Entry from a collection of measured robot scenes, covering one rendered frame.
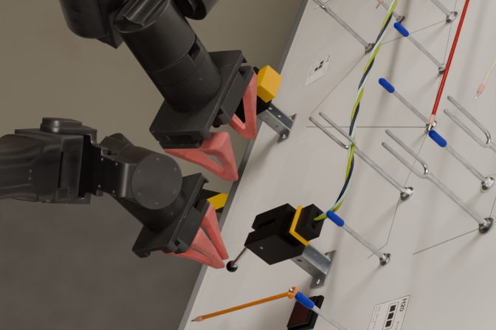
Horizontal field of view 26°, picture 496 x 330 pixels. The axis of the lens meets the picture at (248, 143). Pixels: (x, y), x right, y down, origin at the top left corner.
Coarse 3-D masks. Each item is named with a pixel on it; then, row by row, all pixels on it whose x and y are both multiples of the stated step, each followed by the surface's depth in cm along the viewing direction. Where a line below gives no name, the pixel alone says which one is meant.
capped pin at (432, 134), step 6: (432, 132) 101; (432, 138) 102; (438, 138) 101; (438, 144) 102; (444, 144) 102; (450, 150) 102; (456, 156) 103; (462, 162) 103; (468, 162) 103; (468, 168) 103; (474, 168) 104; (474, 174) 104; (480, 174) 104; (480, 180) 104; (486, 180) 104; (492, 180) 104; (486, 186) 104
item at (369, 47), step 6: (318, 0) 141; (324, 6) 142; (330, 12) 143; (336, 18) 143; (342, 24) 144; (348, 30) 144; (354, 36) 145; (360, 42) 145; (366, 42) 145; (366, 48) 145; (372, 48) 145
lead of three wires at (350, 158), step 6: (348, 150) 111; (348, 156) 111; (348, 162) 110; (348, 168) 110; (348, 174) 110; (348, 180) 109; (348, 186) 109; (342, 192) 109; (342, 198) 109; (336, 204) 110; (336, 210) 110; (318, 216) 112; (324, 216) 110; (318, 222) 112
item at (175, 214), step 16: (192, 176) 122; (192, 192) 119; (128, 208) 117; (144, 208) 116; (176, 208) 117; (144, 224) 119; (160, 224) 117; (176, 224) 117; (144, 240) 119; (160, 240) 117; (144, 256) 119
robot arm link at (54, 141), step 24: (0, 144) 104; (24, 144) 104; (48, 144) 106; (72, 144) 110; (0, 168) 98; (24, 168) 102; (48, 168) 106; (72, 168) 111; (0, 192) 99; (24, 192) 103; (48, 192) 107; (72, 192) 111
